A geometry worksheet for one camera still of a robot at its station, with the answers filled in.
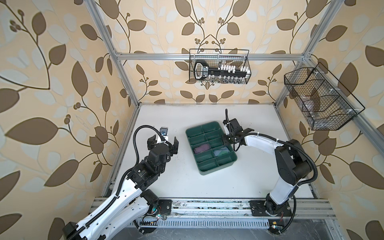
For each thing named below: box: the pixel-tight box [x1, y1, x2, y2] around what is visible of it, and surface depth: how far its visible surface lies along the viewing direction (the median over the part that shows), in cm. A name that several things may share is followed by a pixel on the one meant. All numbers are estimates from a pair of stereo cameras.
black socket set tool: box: [194, 60, 250, 83], surface depth 85 cm
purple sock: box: [194, 143, 211, 154], surface depth 92 cm
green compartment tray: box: [185, 121, 238, 176], surface depth 93 cm
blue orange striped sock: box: [213, 146, 231, 157], surface depth 91 cm
